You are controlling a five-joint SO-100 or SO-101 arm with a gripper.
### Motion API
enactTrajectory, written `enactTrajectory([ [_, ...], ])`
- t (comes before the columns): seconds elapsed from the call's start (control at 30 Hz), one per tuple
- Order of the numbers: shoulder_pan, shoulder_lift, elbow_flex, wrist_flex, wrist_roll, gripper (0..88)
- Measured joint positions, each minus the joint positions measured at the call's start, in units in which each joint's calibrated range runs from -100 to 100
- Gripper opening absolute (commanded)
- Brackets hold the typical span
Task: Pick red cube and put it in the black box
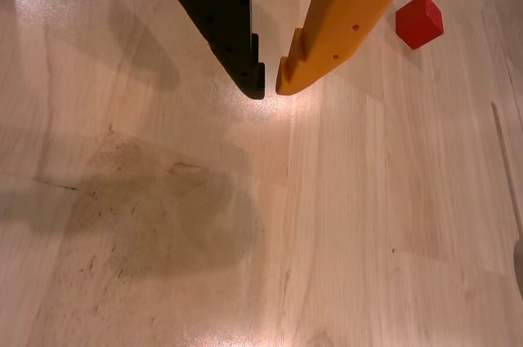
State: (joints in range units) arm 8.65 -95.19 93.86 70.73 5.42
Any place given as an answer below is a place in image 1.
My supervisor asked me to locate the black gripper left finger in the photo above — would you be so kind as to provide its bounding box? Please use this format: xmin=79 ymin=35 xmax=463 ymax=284
xmin=146 ymin=0 xmax=266 ymax=100

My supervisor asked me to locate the red wooden cube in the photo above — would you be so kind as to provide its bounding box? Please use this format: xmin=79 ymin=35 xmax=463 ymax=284
xmin=395 ymin=0 xmax=445 ymax=51

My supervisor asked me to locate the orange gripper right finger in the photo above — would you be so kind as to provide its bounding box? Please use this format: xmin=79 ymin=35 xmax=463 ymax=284
xmin=275 ymin=0 xmax=428 ymax=96

